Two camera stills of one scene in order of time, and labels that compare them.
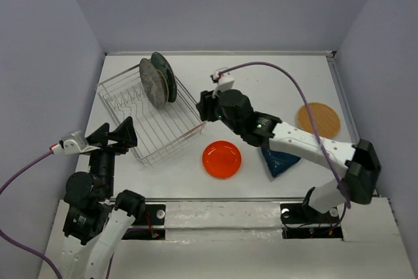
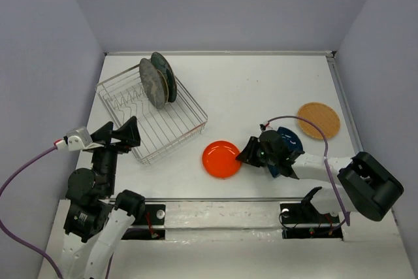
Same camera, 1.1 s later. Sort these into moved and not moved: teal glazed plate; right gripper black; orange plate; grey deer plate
Moved: right gripper black
Not moved: teal glazed plate; grey deer plate; orange plate
